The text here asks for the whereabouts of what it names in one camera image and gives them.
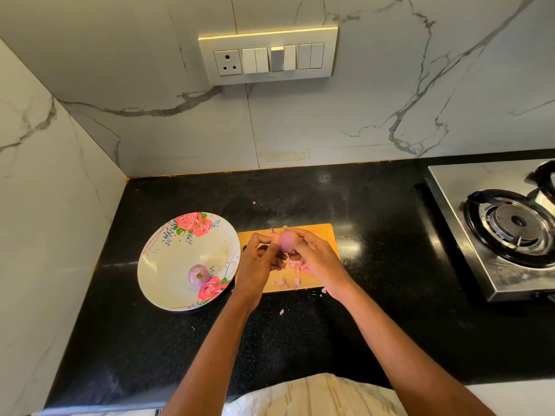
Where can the small pink onion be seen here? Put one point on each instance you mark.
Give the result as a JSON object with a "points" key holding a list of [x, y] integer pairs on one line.
{"points": [[286, 241], [199, 275]]}

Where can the black stone countertop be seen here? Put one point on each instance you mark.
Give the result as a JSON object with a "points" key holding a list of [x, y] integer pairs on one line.
{"points": [[390, 195]]}

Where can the white floral plate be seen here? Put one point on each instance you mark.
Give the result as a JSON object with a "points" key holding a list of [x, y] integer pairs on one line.
{"points": [[165, 262]]}

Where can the black stove burner grate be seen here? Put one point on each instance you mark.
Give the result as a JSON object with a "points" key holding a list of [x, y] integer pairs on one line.
{"points": [[512, 228], [544, 180]]}

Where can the stainless steel gas stove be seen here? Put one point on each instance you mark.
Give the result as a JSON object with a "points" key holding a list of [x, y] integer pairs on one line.
{"points": [[445, 182]]}

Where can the white wall switch panel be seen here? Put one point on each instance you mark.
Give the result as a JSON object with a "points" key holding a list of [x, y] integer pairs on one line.
{"points": [[267, 56]]}

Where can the wooden cutting board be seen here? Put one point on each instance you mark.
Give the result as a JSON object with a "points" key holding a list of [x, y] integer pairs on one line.
{"points": [[277, 281]]}

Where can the person's left forearm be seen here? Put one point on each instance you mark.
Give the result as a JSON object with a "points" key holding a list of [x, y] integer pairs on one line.
{"points": [[208, 368]]}

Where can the person's left hand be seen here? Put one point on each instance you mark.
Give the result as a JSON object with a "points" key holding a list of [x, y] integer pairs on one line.
{"points": [[253, 271]]}

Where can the beige striped garment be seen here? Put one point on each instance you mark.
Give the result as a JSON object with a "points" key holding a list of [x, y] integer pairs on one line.
{"points": [[314, 398]]}

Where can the person's right forearm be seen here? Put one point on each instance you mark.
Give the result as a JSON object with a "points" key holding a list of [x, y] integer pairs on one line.
{"points": [[412, 355]]}

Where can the person's right hand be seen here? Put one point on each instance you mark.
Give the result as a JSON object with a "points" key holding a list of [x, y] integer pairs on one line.
{"points": [[322, 260]]}

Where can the pile of onion peels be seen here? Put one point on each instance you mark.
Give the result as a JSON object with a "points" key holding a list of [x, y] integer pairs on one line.
{"points": [[296, 267]]}

